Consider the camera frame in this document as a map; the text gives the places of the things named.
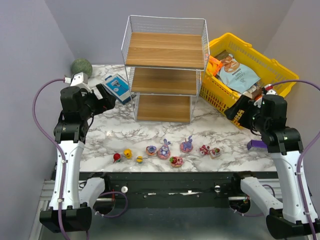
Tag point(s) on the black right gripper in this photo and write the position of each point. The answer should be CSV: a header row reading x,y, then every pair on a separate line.
x,y
243,110

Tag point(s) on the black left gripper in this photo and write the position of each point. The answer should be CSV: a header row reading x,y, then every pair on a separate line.
x,y
100,100

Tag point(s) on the pink bear cake car toy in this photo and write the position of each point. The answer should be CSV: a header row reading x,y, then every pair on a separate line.
x,y
215,153

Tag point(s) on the pink bear strawberry tart toy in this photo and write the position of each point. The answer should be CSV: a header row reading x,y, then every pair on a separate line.
x,y
176,161

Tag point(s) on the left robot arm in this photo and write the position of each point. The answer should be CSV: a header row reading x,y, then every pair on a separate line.
x,y
70,208

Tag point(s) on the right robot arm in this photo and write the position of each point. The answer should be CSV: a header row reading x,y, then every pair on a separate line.
x,y
295,214

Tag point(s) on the blue razor box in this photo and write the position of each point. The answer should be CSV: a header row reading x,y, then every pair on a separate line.
x,y
118,86

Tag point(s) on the purple box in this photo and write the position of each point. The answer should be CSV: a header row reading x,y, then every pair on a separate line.
x,y
256,145

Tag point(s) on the green yarn ball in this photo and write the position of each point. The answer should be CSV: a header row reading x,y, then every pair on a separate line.
x,y
81,65

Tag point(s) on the light blue snack bag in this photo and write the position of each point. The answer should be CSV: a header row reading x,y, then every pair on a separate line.
x,y
234,74

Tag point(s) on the yellow plastic basket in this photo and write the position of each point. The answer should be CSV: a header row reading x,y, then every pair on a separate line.
x,y
269,70

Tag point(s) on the red ball toy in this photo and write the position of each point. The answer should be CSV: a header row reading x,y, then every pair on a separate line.
x,y
117,158

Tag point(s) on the pink bear lying toy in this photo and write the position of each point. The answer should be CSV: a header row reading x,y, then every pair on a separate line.
x,y
204,150

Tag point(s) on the yellow duck toy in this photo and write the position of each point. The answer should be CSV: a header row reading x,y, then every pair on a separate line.
x,y
127,153

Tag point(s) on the orange snack packet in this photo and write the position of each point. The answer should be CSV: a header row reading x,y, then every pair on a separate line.
x,y
214,65

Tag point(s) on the small yellow blue toy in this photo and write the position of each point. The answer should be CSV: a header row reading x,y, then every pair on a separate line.
x,y
139,159

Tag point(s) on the purple unicorn pink donut toy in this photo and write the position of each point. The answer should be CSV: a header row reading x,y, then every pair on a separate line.
x,y
186,146

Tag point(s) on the purple bunny pink donut toy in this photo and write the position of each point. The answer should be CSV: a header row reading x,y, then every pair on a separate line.
x,y
164,151

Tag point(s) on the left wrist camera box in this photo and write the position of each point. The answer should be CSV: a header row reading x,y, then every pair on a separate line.
x,y
80,80

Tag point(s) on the purple bunny orange ring toy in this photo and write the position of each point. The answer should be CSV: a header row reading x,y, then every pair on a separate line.
x,y
151,150

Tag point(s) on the white wire wooden shelf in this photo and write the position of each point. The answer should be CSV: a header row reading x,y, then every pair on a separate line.
x,y
164,60

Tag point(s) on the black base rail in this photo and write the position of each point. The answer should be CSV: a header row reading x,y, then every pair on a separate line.
x,y
172,189

